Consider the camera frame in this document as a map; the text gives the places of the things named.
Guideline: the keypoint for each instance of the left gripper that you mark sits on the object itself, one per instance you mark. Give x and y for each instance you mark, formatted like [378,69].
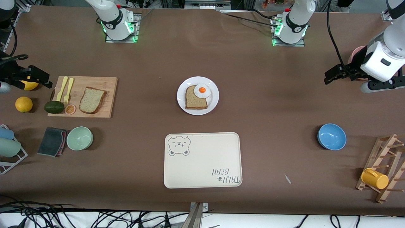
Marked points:
[353,70]

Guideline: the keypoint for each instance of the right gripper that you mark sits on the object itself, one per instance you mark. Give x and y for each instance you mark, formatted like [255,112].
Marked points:
[9,71]

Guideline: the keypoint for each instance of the brown bread slice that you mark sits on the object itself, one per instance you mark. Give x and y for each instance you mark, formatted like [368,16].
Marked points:
[91,100]
[194,103]

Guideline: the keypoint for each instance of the white round plate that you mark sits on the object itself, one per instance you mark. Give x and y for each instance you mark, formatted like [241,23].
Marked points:
[182,101]

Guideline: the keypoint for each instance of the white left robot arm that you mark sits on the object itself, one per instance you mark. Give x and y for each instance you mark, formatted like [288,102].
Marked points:
[295,28]

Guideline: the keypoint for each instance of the yellow lemon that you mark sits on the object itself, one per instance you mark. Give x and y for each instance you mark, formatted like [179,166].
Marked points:
[23,104]
[29,86]

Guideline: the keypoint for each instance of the pink bowl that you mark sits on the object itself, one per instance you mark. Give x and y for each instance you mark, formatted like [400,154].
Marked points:
[354,53]

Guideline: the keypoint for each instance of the yellow plastic knife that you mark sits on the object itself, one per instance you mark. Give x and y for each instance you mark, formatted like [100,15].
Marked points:
[62,88]

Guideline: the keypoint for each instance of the dark green avocado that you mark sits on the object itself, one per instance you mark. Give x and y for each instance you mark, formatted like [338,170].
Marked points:
[53,107]

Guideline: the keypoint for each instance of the yellow plastic fork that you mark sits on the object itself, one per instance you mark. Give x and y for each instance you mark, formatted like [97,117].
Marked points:
[69,88]

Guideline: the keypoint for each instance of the toy orange slice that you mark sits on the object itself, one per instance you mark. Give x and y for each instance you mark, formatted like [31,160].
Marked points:
[70,109]

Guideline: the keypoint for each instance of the blue plastic cup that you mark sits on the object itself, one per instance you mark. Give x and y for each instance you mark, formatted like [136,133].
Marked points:
[5,134]

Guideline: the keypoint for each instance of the blue bowl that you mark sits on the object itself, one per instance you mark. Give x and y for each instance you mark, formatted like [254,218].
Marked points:
[332,136]

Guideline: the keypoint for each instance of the folded grey cloth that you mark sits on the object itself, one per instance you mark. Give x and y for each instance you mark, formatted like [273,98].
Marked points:
[50,142]

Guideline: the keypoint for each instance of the pink cloth under grey cloth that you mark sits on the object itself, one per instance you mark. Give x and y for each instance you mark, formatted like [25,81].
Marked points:
[65,142]

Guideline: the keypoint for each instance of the mint green plastic cup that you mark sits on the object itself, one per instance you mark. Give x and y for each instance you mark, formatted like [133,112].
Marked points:
[9,148]

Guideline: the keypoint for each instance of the bamboo cutting board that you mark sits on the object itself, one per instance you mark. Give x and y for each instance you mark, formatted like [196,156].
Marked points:
[107,85]

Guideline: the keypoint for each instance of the mint green bowl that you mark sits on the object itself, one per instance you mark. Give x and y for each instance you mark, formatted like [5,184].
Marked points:
[79,138]

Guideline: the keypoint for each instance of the wooden mug rack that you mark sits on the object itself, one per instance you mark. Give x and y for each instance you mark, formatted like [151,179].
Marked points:
[377,160]

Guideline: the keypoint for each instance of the yellow mug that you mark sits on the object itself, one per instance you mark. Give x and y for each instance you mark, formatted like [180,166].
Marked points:
[375,180]

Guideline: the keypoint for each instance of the small white tape scrap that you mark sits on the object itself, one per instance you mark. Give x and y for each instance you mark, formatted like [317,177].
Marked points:
[287,179]

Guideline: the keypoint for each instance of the toy fried egg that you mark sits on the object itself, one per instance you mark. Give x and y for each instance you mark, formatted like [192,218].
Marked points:
[202,90]

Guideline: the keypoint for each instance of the grey metal box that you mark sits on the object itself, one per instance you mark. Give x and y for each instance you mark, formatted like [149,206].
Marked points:
[207,4]

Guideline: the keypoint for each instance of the cream tray with bear print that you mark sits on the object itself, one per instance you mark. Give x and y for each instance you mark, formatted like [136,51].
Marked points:
[202,164]

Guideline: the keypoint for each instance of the aluminium frame rail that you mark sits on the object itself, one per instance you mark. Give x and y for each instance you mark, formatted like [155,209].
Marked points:
[8,39]

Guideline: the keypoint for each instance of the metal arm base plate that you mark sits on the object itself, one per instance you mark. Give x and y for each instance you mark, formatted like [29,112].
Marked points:
[300,44]
[136,31]

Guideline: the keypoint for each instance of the metal table corner bracket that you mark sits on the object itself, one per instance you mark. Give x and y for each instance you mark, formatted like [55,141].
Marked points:
[24,8]
[387,16]

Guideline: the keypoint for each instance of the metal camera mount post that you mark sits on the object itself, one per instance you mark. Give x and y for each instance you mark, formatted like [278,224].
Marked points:
[197,215]

